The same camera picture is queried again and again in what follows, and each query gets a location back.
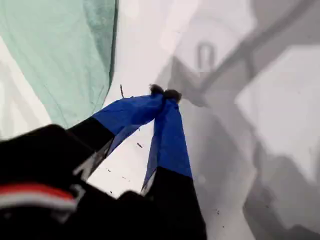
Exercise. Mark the pale green T-shirt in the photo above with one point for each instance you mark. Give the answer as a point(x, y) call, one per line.
point(62, 50)

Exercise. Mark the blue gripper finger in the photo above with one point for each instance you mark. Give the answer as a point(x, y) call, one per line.
point(170, 140)
point(130, 112)

